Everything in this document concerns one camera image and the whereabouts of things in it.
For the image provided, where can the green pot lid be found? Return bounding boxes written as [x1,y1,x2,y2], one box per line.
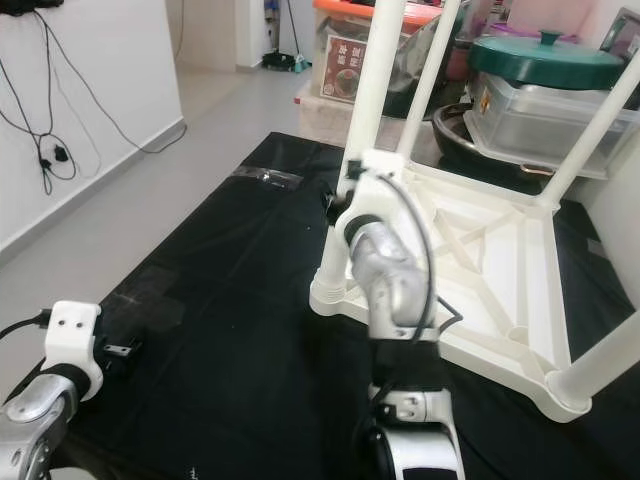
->
[468,30,626,91]

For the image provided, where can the black wall shelf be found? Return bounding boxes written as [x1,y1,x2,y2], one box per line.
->
[0,0,66,16]

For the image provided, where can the clear plastic storage box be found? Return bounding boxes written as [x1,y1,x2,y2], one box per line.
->
[465,75,640,166]

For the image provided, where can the black wok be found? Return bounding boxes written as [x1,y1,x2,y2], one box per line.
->
[432,102,556,191]

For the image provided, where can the dark framed picture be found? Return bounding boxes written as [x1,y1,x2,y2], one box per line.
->
[600,10,640,61]

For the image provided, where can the clear tape cross patch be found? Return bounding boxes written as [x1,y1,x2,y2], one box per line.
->
[110,265,186,321]

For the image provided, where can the red printed carton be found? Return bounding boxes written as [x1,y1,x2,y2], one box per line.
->
[320,35,366,104]

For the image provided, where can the clear tape strip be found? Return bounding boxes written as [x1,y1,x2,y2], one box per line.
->
[232,165,303,188]

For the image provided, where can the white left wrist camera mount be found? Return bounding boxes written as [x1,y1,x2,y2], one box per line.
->
[45,300,106,401]

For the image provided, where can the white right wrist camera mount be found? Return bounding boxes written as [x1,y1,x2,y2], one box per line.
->
[345,150,411,241]

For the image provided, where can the thin wall power cable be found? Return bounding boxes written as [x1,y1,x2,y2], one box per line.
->
[35,15,186,156]
[0,50,76,196]

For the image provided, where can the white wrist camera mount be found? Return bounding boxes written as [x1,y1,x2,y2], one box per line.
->
[45,300,106,401]
[345,150,411,241]

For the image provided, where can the orange lidded storage bin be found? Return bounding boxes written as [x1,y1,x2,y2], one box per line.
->
[313,0,446,106]

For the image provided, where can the white plastic children table top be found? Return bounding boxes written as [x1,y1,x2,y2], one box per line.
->
[310,150,596,423]

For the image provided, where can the black tablecloth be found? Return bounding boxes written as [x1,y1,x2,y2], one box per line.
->
[50,132,640,480]

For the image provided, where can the mop with green head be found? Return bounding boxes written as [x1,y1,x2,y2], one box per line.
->
[260,0,311,73]

